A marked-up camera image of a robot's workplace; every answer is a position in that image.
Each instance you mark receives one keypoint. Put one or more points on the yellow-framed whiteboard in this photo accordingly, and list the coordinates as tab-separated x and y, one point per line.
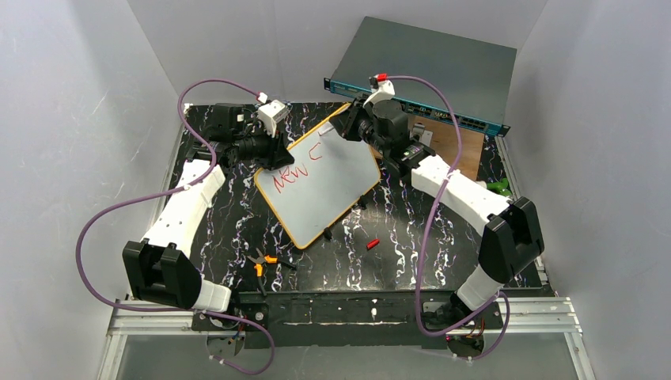
328	177

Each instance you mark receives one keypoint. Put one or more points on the green and white tool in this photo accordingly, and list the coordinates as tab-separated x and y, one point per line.
501	187

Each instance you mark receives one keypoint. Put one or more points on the red whiteboard marker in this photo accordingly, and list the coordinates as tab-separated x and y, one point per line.
325	131

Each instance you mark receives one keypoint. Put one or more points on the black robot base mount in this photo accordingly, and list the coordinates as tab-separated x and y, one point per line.
337	319

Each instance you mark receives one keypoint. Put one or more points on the grey metal bracket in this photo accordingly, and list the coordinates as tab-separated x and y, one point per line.
421	133

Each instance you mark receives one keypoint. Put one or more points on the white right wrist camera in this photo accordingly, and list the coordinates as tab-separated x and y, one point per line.
384	91

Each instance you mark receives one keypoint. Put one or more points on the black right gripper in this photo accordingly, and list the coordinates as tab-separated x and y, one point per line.
354	123

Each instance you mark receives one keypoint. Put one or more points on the wooden board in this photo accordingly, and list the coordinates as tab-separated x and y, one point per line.
456	147

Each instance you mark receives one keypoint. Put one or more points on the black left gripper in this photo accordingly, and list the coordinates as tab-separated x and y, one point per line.
275	152

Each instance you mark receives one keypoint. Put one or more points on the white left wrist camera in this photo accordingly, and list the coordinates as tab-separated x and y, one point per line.
271	115

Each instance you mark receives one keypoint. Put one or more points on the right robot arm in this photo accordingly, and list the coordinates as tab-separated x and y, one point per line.
511	236

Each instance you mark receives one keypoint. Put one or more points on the red marker cap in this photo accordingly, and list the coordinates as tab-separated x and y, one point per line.
372	244

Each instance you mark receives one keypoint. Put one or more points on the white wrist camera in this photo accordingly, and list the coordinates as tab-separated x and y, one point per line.
271	115
384	91

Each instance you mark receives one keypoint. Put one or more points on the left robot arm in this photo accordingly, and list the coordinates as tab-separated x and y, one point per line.
158	266

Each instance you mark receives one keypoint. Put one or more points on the orange-handled pliers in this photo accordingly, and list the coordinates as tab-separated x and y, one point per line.
261	261

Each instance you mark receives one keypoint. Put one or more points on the grey network switch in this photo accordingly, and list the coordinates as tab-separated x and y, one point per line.
473	75

